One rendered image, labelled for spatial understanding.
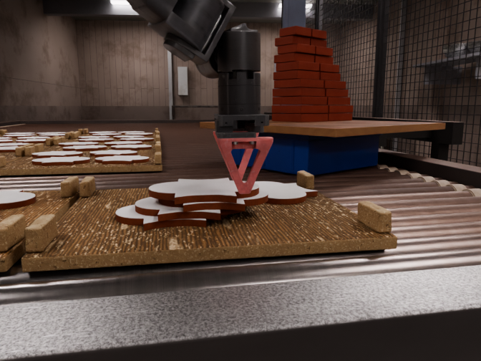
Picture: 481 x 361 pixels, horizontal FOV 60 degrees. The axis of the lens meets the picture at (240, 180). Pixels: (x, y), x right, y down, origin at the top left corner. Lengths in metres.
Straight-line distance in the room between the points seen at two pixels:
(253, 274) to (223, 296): 0.06
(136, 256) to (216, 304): 0.12
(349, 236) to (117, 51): 10.01
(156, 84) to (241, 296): 9.87
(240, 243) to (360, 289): 0.13
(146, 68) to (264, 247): 9.85
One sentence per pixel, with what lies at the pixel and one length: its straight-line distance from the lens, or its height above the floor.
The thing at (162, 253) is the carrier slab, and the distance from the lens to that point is 0.45.
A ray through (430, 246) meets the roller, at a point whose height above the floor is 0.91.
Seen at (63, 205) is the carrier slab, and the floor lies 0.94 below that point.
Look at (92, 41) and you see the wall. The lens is 10.54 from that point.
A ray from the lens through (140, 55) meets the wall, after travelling 10.30.
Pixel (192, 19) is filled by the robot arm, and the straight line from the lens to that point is 0.52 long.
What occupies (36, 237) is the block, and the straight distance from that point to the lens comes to 0.48.
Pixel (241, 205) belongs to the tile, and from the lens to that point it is 0.52.
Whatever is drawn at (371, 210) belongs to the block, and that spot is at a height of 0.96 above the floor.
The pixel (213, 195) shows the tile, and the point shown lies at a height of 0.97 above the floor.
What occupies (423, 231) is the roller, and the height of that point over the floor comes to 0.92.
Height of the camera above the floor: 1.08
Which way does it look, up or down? 10 degrees down
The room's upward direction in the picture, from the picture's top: straight up
